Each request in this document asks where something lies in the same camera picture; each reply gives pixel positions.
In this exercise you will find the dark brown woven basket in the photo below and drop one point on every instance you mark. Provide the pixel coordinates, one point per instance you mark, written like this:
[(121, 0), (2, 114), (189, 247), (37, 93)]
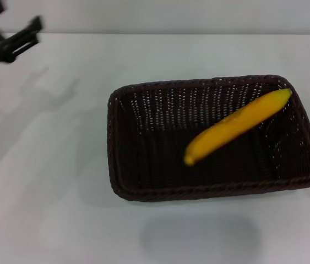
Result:
[(154, 154)]

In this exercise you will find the yellow banana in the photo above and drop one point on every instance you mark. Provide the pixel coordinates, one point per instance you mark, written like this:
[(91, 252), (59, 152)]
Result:
[(234, 127)]

